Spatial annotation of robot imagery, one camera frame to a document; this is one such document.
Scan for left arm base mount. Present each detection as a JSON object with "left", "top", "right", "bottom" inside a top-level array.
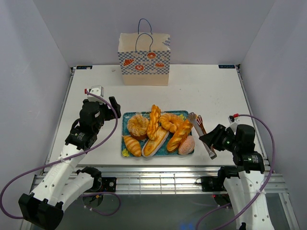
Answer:
[{"left": 100, "top": 177, "right": 117, "bottom": 193}]

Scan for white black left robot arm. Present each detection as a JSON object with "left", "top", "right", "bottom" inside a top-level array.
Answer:
[{"left": 18, "top": 96, "right": 121, "bottom": 230}]

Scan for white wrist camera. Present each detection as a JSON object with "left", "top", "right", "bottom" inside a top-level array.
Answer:
[
  {"left": 84, "top": 85, "right": 104, "bottom": 103},
  {"left": 228, "top": 114, "right": 239, "bottom": 132}
]

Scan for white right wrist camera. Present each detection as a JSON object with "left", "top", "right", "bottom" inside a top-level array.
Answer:
[{"left": 228, "top": 114, "right": 239, "bottom": 132}]

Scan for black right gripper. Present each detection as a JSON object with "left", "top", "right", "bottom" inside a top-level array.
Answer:
[{"left": 199, "top": 124, "right": 239, "bottom": 152}]

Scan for long braided bread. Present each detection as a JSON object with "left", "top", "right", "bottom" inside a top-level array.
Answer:
[{"left": 166, "top": 119, "right": 193, "bottom": 152}]

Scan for flat baguette bread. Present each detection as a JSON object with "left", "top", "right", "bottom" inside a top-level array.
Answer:
[{"left": 142, "top": 126, "right": 170, "bottom": 158}]

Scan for aluminium frame rail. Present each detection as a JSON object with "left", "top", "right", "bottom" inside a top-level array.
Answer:
[{"left": 30, "top": 166, "right": 288, "bottom": 195}]

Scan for striped croissant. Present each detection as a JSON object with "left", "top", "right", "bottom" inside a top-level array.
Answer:
[{"left": 123, "top": 136, "right": 142, "bottom": 157}]

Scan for twisted bread stick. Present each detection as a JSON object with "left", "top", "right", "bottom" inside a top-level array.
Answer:
[{"left": 146, "top": 104, "right": 161, "bottom": 140}]

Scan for sugared round bun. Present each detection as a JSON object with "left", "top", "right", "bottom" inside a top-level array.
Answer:
[{"left": 127, "top": 114, "right": 149, "bottom": 140}]

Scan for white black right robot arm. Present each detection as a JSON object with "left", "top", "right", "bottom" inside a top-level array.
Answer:
[{"left": 200, "top": 124, "right": 274, "bottom": 230}]

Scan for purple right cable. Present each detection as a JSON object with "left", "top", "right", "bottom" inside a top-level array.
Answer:
[{"left": 195, "top": 114, "right": 275, "bottom": 230}]

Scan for checkered paper bag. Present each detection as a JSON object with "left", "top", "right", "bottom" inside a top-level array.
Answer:
[{"left": 118, "top": 30, "right": 171, "bottom": 86}]

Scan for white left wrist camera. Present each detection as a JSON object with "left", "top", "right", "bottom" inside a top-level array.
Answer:
[{"left": 84, "top": 85, "right": 104, "bottom": 103}]

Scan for twisted ring doughnut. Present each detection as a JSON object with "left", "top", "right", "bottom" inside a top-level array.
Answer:
[{"left": 159, "top": 113, "right": 184, "bottom": 134}]

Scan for pink sugared bun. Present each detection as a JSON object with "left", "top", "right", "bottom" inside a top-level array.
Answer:
[{"left": 178, "top": 135, "right": 195, "bottom": 155}]

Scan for metal tongs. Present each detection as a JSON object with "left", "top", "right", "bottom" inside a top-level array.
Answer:
[{"left": 187, "top": 112, "right": 217, "bottom": 160}]

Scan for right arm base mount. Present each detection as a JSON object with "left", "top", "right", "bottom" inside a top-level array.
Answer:
[{"left": 195, "top": 176, "right": 225, "bottom": 192}]

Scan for teal floral tray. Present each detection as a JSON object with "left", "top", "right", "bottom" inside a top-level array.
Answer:
[{"left": 120, "top": 110, "right": 195, "bottom": 158}]

